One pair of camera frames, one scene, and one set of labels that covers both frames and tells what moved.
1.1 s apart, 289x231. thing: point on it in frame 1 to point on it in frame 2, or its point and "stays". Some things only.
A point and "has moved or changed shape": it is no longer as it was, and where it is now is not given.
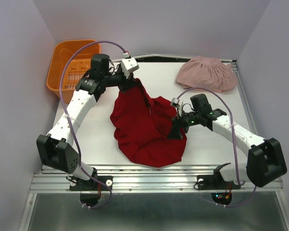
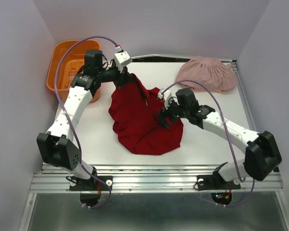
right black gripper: x=175 y=133 to x=162 y=116
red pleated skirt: x=142 y=126 has moved or changed shape
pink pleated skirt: x=207 y=72 stays
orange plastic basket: x=81 y=64 stays
